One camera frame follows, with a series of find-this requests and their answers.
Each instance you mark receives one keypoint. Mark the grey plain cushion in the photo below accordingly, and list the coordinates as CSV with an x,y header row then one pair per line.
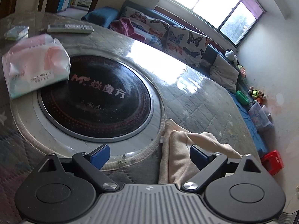
x,y
223,73

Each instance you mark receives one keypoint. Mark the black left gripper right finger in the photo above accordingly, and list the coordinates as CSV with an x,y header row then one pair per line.
x,y
237,190

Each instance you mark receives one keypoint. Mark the small green card box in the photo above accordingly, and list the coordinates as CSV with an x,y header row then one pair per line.
x,y
16,33

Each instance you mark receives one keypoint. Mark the blue sofa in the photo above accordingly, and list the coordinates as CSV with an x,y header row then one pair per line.
x,y
104,16

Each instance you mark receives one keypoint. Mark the right butterfly print pillow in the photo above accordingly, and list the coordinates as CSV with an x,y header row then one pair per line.
x,y
186,45

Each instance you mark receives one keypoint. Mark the white remote control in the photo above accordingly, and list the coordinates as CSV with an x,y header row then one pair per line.
x,y
70,28

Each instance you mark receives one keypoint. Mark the colourful plush toy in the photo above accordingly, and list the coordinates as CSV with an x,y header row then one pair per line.
x,y
257,95

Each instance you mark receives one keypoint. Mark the pink white tissue pack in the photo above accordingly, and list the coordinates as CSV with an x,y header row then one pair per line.
x,y
34,63

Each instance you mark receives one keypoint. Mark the left butterfly print pillow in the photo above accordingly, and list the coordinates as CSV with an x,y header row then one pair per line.
x,y
154,30

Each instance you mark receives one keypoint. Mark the clear plastic storage box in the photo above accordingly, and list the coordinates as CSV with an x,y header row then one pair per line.
x,y
259,118

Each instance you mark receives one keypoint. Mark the window with frame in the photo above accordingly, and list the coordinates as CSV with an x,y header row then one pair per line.
x,y
231,19

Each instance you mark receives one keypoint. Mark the red plastic stool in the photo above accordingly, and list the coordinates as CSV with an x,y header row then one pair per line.
x,y
272,162

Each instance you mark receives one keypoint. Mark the butterfly print pillow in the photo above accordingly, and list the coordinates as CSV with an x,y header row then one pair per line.
x,y
186,45
154,30

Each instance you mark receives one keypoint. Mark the green plastic bowl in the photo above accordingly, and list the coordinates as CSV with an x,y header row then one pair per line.
x,y
242,99

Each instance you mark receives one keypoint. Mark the black white panda plush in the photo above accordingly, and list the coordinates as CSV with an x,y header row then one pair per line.
x,y
230,55

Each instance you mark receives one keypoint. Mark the cream beige shirt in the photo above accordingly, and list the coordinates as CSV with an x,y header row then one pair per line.
x,y
176,165

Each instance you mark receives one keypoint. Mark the magenta crumpled garment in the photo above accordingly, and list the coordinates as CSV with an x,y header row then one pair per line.
x,y
125,27

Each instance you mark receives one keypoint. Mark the black round induction cooktop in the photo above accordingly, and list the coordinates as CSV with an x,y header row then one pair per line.
x,y
103,101

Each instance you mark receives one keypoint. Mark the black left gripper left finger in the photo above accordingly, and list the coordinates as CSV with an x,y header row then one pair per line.
x,y
61,190

